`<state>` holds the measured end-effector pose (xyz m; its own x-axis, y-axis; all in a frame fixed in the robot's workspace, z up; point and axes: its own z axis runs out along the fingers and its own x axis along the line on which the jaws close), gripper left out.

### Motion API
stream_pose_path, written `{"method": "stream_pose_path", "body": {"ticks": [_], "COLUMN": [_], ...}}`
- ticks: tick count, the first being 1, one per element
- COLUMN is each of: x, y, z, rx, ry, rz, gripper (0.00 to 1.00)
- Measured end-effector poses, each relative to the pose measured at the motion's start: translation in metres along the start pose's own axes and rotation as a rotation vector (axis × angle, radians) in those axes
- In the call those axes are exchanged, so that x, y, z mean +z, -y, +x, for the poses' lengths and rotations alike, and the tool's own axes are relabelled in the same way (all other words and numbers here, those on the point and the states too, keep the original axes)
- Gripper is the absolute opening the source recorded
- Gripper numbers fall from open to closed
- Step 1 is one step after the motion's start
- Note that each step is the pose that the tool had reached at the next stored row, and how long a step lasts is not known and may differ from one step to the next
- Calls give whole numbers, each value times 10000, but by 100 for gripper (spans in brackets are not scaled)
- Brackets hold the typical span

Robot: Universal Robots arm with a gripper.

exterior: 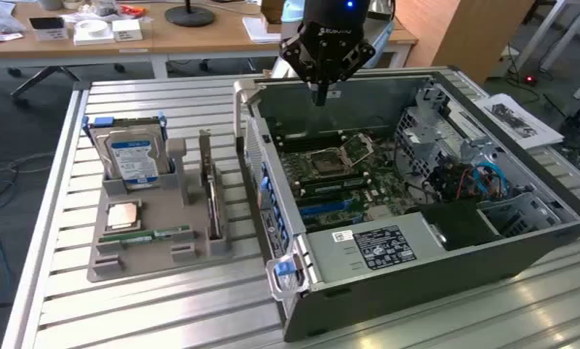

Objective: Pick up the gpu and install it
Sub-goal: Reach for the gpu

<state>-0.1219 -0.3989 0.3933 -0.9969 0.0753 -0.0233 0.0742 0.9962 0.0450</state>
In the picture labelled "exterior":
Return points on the black RAM slot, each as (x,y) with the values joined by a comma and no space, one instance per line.
(314,147)
(319,140)

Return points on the grey parts rack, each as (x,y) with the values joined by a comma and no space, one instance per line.
(165,254)

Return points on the CPU chip with metal lid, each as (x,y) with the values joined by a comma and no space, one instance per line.
(123,215)

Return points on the white card with red print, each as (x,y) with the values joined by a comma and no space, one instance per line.
(5,37)

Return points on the white tape roll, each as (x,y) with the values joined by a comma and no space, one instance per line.
(98,31)

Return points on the small white roll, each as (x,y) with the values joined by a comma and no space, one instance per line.
(71,3)

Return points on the blue case latch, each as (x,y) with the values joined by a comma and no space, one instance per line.
(286,269)

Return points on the white floor box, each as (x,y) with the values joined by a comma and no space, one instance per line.
(506,62)

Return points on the metal disk bay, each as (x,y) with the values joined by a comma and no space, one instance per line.
(527,214)

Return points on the blue expansion slot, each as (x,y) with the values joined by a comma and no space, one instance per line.
(322,209)

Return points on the wooden cabinet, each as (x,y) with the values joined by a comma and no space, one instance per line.
(474,43)

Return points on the white papers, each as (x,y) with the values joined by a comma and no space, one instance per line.
(261,31)

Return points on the flat white box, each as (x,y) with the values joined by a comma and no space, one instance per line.
(94,40)

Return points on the white box with black top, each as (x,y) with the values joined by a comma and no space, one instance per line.
(53,34)

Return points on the white table frame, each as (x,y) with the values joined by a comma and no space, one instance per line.
(567,38)

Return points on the power strip with red light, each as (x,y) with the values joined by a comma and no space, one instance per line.
(530,80)

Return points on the black RAM stick with label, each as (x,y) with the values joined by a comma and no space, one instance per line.
(334,186)

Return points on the grey power supply with label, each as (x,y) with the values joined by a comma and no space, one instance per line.
(329,261)

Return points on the metal drive cage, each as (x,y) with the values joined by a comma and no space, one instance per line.
(419,140)

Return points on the printed paper stack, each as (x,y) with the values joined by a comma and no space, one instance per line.
(518,120)

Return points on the brown cardboard box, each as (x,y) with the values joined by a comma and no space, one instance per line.
(271,11)

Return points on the metal socket cover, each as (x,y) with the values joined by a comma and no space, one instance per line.
(358,145)

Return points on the hard disk with blue label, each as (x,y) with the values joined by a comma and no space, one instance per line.
(130,160)

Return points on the clear bag with dark parts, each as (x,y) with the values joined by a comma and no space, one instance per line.
(107,8)

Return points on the grey cup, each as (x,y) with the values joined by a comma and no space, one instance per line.
(51,4)

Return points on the black lamp base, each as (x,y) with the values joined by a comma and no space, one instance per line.
(190,16)

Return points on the green motherboard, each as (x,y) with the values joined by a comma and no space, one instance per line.
(382,181)

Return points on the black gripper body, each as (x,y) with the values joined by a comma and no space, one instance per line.
(329,43)

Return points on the small white box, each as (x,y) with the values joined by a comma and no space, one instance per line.
(127,31)

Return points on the CPU socket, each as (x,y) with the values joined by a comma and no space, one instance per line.
(326,163)

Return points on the open grey PC case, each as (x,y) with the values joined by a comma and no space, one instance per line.
(417,291)

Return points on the green RAM stick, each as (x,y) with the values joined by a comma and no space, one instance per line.
(135,236)

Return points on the red plastic item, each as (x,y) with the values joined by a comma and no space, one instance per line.
(133,11)

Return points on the graphics card with black fan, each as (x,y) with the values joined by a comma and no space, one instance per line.
(215,203)

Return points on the wooden desk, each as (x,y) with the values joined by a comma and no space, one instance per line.
(29,49)

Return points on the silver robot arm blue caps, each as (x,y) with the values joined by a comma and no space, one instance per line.
(289,11)

